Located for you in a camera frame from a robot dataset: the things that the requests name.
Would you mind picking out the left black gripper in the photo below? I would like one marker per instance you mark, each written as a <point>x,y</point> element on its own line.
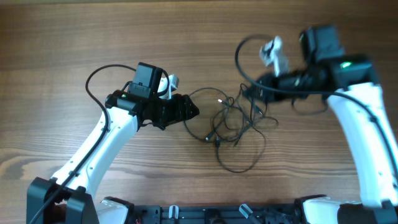
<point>181,110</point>

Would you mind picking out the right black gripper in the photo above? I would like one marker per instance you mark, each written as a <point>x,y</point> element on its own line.
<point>268,81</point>

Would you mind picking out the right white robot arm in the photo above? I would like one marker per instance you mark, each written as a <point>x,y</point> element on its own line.
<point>349,85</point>

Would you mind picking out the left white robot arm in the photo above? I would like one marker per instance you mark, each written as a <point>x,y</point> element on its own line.
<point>68,196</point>

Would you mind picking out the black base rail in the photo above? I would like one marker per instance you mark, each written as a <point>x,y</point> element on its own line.
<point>271,213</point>

